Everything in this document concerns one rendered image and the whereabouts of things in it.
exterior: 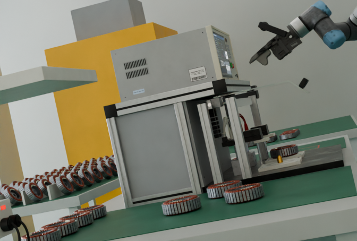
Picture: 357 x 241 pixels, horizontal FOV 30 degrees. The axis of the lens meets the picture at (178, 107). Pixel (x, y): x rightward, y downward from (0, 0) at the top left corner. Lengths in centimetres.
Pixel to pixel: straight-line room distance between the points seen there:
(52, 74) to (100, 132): 464
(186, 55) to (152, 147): 36
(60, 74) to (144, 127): 69
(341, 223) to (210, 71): 106
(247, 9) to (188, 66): 549
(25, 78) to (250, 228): 63
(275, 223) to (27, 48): 731
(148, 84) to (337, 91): 545
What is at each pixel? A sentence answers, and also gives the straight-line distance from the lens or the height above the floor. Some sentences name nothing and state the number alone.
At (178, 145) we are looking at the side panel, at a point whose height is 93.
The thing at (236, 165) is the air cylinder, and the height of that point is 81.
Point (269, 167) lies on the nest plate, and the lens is 238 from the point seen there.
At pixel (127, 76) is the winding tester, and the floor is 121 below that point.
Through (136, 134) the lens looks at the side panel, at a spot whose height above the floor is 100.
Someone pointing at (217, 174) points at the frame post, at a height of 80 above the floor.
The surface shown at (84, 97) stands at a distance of 633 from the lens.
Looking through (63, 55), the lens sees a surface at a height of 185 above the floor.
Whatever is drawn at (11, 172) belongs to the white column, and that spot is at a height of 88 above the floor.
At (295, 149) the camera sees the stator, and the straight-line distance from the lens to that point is 266.
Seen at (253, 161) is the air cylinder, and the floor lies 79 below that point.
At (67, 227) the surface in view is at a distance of 200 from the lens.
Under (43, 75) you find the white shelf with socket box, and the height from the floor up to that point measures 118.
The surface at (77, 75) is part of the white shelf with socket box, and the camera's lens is 181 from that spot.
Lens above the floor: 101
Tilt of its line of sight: 1 degrees up
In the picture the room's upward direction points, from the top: 12 degrees counter-clockwise
